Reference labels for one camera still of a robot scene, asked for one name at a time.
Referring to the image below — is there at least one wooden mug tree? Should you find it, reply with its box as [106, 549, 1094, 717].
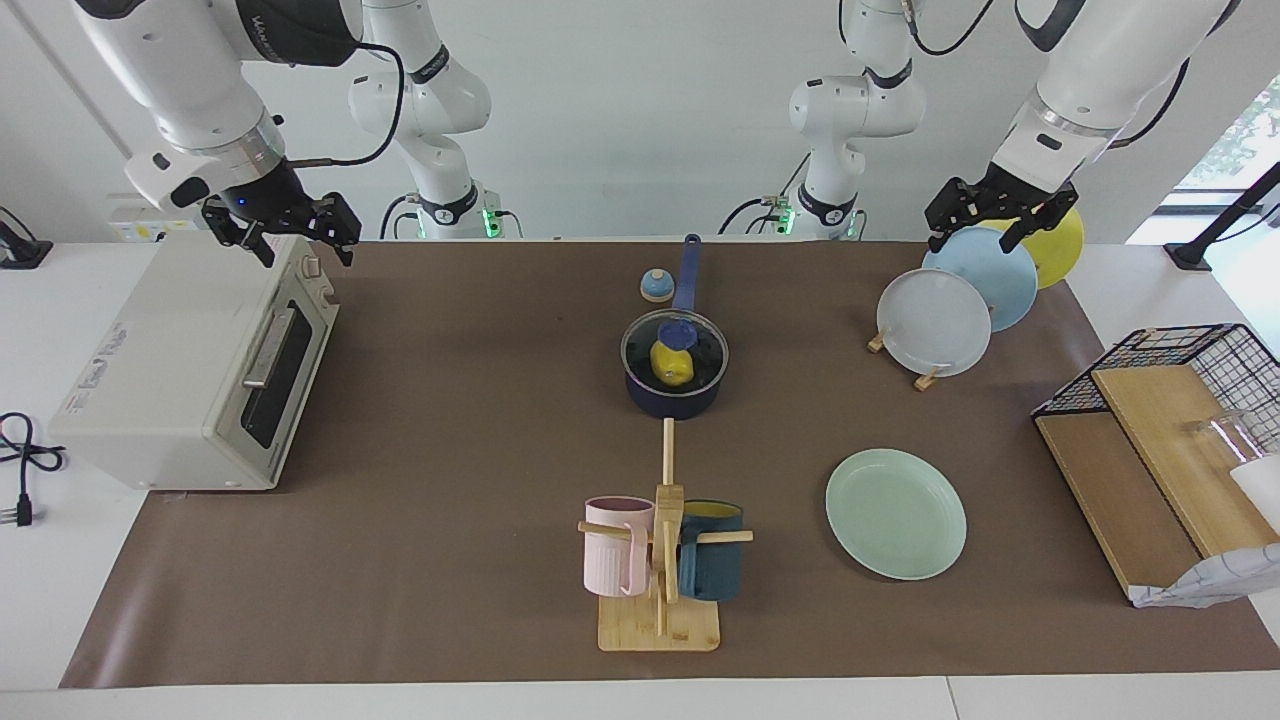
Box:
[577, 418, 754, 653]

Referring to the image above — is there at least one light blue plate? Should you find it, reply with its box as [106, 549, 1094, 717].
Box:
[921, 227, 1040, 333]

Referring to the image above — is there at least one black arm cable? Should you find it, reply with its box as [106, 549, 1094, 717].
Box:
[285, 40, 406, 169]
[1108, 60, 1191, 149]

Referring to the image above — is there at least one clear glass cup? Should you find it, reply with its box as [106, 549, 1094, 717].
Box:
[1188, 410, 1259, 471]

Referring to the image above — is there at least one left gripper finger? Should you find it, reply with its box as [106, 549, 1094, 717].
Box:
[924, 180, 984, 253]
[1002, 185, 1081, 254]

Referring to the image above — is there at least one teal mug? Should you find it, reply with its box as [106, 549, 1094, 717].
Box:
[678, 499, 746, 602]

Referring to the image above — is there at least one white crumpled bag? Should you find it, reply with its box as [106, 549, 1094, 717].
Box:
[1130, 543, 1280, 609]

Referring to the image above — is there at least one black camera stand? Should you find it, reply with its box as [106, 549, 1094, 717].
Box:
[1163, 160, 1280, 271]

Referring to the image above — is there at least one green plate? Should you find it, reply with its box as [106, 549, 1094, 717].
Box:
[825, 447, 969, 582]

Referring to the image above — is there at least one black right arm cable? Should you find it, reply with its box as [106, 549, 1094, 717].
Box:
[285, 40, 406, 169]

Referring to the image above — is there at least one dark blue pot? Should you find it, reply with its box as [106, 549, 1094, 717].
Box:
[620, 234, 730, 421]

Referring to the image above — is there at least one brown table mat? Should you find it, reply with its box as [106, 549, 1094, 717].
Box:
[60, 240, 1280, 689]

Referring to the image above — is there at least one white cup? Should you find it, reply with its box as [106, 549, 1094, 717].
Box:
[1228, 455, 1280, 533]

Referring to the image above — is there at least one black power cable with plug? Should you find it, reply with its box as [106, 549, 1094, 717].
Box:
[0, 412, 69, 528]

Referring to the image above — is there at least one grey plate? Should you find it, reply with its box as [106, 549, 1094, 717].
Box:
[876, 268, 993, 378]

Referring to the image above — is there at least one yellow plate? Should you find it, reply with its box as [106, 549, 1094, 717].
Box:
[985, 208, 1086, 291]

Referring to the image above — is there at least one wooden plate rack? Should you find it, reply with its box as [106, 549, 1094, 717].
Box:
[866, 330, 946, 392]

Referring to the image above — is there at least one pink ribbed mug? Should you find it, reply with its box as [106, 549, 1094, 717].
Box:
[583, 496, 656, 598]

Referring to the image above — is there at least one wooden shelf box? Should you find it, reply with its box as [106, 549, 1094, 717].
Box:
[1035, 363, 1280, 601]

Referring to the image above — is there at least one black wire basket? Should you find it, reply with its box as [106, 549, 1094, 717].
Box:
[1032, 323, 1280, 456]

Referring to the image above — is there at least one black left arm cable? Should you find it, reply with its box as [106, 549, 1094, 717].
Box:
[1108, 60, 1191, 149]

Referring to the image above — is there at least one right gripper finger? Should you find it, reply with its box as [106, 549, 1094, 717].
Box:
[316, 193, 363, 267]
[203, 200, 276, 268]

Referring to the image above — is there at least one beige toaster oven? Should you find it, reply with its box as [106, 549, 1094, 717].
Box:
[48, 230, 341, 493]

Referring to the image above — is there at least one white power strip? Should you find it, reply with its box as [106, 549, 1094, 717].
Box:
[108, 195, 216, 244]

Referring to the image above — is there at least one black base cable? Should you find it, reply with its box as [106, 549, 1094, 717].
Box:
[718, 150, 813, 237]
[380, 193, 426, 241]

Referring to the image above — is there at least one glass lid blue knob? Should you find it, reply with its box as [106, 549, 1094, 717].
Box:
[620, 309, 730, 396]

